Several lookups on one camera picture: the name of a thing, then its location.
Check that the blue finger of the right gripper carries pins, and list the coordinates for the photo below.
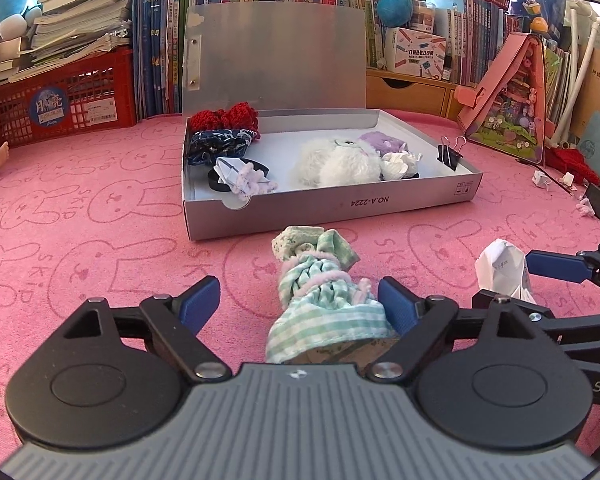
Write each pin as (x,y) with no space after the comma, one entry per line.
(542,317)
(573,269)

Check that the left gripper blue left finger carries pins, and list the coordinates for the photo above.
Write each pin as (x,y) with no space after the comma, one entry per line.
(197,304)

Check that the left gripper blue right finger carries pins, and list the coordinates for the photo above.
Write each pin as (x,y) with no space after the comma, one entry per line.
(403,308)

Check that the white paper piece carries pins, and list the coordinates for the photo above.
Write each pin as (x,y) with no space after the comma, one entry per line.
(502,268)

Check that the green checked doll dress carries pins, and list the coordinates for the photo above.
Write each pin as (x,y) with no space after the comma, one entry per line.
(326,314)

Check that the small black cap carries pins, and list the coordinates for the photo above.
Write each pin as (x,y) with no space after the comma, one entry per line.
(235,174)

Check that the white striped paper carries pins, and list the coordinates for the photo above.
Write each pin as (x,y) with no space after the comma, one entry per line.
(245,177)

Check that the white tissue ball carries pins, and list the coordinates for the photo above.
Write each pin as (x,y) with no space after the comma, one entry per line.
(400,165)

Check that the blue floral fabric pouch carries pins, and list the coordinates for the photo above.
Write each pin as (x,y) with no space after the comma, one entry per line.
(206,146)

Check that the white fluffy plush toy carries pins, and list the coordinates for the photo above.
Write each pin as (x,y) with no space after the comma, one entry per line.
(336,162)

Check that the purple fluffy plush toy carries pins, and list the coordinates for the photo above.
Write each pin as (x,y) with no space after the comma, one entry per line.
(382,143)

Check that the red knitted item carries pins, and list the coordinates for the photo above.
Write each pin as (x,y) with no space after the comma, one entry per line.
(239,116)

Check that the small white paper cube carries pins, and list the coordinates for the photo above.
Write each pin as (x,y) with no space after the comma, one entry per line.
(541,180)

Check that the black binder clip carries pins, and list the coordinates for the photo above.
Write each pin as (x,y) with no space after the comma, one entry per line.
(450,151)

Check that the pink triangular toy house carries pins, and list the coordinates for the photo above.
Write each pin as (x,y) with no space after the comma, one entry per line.
(506,110)

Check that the wooden drawer organizer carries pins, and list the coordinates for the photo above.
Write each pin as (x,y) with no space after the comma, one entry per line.
(391,91)

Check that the red plastic basket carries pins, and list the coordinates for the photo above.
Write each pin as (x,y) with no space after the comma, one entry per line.
(86,95)

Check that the white label printer box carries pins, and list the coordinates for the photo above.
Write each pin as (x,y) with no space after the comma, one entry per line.
(415,53)

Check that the row of upright books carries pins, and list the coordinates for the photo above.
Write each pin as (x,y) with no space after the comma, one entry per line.
(474,30)

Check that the grey cardboard box with lid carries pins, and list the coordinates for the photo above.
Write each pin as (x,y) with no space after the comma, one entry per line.
(302,66)

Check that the stack of books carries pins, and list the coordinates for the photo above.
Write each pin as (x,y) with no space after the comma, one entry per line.
(67,31)

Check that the row of blue books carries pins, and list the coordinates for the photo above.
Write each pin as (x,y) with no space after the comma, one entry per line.
(157,55)

